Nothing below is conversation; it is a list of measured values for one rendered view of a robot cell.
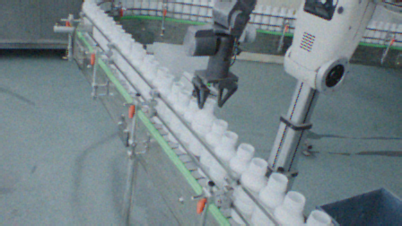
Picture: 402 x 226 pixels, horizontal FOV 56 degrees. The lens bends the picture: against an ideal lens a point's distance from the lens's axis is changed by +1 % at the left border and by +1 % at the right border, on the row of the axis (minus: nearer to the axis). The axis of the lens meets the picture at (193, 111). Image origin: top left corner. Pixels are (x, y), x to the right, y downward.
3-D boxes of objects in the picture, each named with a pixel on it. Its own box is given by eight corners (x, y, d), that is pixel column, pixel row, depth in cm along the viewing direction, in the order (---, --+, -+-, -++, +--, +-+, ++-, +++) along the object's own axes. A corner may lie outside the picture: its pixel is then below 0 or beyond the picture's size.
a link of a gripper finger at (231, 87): (232, 111, 100) (240, 80, 96) (210, 114, 97) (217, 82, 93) (219, 100, 105) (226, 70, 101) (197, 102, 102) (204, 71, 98)
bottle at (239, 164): (246, 200, 96) (263, 147, 89) (237, 212, 91) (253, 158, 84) (226, 190, 98) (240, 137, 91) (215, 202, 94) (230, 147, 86)
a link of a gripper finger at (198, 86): (222, 113, 99) (229, 81, 94) (198, 116, 95) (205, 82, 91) (208, 101, 104) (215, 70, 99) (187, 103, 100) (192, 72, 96)
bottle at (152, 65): (159, 104, 137) (165, 62, 129) (152, 110, 131) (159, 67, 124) (144, 99, 138) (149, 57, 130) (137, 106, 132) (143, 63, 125)
